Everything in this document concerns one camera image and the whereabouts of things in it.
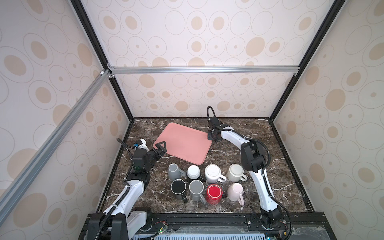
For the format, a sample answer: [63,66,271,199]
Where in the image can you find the pink rectangular tray mat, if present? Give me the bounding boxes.
[153,123,212,166]

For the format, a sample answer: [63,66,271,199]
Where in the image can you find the white ribbed-bottom mug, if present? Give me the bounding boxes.
[205,164,227,184]

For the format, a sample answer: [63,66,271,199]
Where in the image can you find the cream mug red inside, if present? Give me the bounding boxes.
[227,164,248,183]

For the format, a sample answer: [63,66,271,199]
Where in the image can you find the pale pink mug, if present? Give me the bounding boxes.
[227,183,245,206]

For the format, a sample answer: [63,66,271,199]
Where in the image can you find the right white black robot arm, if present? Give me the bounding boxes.
[208,116,293,240]

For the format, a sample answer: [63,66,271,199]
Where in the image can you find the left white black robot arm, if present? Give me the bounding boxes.
[84,138,167,240]

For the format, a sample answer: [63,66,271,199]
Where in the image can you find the grey mug back row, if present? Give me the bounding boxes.
[168,163,186,181]

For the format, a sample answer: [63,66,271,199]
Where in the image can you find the grey mug row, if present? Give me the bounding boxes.
[189,180,207,205]
[168,163,186,181]

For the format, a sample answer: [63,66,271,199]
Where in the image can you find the black mug white rim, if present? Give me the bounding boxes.
[171,179,188,204]

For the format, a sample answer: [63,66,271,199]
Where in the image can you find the grey mug front row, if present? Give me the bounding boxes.
[189,180,207,205]

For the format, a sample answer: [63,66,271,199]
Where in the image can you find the left slanted aluminium bar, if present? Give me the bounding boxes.
[1,69,111,225]

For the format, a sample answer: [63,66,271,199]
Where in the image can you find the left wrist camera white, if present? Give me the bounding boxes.
[134,139,149,152]

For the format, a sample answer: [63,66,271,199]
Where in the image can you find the white mug black handle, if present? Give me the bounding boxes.
[187,165,206,183]

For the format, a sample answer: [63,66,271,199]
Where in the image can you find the horizontal aluminium frame bar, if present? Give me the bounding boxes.
[110,66,300,75]

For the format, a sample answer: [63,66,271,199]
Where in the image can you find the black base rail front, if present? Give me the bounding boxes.
[77,212,337,240]

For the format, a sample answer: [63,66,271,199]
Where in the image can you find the left black corner post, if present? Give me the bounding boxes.
[70,0,135,122]

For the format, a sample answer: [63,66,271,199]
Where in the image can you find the black corner post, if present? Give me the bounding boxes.
[70,0,135,122]
[269,0,347,123]

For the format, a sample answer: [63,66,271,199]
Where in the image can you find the right black corner post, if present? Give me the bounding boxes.
[269,0,347,123]

